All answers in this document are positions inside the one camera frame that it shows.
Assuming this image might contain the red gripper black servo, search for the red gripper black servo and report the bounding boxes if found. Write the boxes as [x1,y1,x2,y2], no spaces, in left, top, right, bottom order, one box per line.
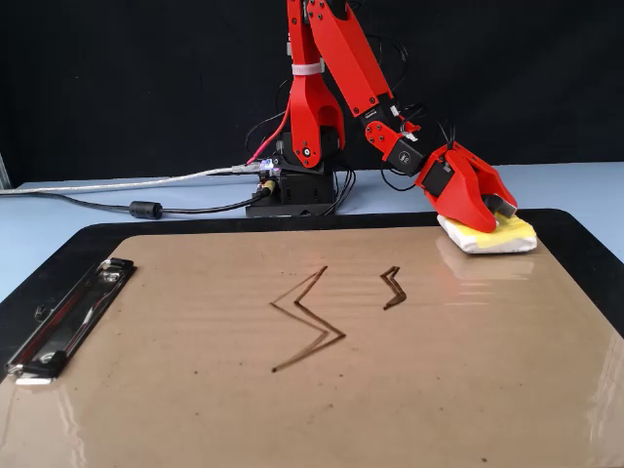
[413,143,519,233]

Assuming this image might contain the yellow and white sponge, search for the yellow and white sponge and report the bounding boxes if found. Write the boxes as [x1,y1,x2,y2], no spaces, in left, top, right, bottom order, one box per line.
[436,210,538,255]

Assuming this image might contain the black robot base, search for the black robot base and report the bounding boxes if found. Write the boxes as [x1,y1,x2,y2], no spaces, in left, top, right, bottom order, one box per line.
[245,165,338,218]

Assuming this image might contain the black desk mat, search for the black desk mat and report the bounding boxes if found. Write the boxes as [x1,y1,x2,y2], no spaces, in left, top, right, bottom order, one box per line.
[0,208,624,389]

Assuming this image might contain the brown clipboard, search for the brown clipboard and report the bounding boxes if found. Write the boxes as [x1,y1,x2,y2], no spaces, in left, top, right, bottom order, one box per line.
[0,222,624,468]

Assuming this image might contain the black backdrop cloth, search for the black backdrop cloth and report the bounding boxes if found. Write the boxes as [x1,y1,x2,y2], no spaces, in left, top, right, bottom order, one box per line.
[0,0,624,189]

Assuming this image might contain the silver metal clipboard clip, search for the silver metal clipboard clip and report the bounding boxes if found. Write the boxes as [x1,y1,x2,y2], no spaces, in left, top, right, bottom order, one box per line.
[3,256,138,386]

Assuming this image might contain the black robot servo wires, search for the black robot servo wires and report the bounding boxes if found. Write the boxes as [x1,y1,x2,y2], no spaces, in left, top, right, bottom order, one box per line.
[242,0,462,216]

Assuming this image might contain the red wire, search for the red wire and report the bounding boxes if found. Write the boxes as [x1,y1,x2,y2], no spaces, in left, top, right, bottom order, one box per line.
[246,110,293,166]

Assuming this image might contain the black power cable with ferrite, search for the black power cable with ferrite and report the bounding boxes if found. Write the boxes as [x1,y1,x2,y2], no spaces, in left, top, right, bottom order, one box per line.
[28,183,279,221]

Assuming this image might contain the silver braided USB cable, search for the silver braided USB cable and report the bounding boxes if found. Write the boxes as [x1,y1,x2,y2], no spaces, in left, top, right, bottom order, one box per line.
[0,164,262,196]

